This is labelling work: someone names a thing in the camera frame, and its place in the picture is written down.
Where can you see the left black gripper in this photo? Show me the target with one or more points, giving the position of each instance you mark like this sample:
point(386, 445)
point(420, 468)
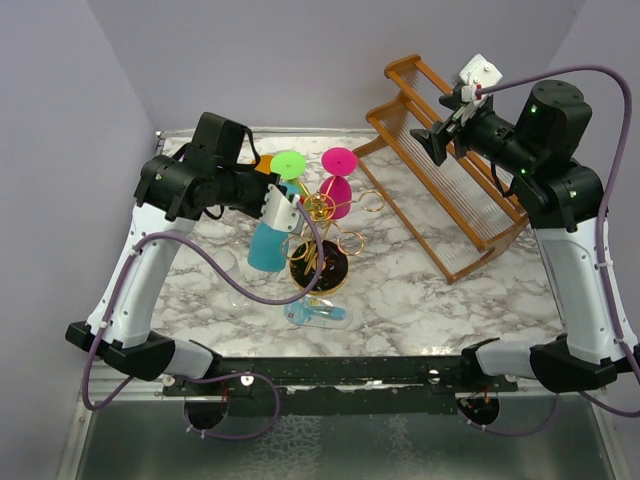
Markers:
point(255, 212)

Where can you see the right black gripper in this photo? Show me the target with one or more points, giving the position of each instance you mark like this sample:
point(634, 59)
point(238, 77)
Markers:
point(456, 126)

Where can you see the green plastic wine glass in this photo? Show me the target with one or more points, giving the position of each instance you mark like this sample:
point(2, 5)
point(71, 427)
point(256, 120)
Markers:
point(290, 166)

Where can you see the blue plastic wine glass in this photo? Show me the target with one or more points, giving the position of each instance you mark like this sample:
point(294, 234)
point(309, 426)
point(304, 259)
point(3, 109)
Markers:
point(265, 252)

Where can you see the pink plastic wine glass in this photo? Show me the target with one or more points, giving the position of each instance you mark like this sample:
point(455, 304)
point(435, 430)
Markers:
point(339, 162)

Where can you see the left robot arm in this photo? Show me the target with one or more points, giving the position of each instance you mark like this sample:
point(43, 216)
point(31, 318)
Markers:
point(172, 194)

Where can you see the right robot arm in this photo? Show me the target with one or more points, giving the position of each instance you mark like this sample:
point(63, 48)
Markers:
point(564, 201)

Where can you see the orange plastic wine glass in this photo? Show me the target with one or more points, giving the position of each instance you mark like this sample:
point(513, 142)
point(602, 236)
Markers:
point(263, 165)

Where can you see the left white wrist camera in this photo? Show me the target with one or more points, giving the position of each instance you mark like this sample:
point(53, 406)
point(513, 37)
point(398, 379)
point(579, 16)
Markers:
point(280, 210)

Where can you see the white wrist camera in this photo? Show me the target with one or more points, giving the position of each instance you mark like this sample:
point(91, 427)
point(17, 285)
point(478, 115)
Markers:
point(476, 74)
point(280, 210)

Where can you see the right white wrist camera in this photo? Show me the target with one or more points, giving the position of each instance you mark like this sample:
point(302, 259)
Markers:
point(476, 74)

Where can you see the gold wire wine glass rack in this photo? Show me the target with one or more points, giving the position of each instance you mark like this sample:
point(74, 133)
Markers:
point(323, 272)

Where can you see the black mounting base rail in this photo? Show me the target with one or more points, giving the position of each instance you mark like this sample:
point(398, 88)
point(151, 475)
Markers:
point(326, 386)

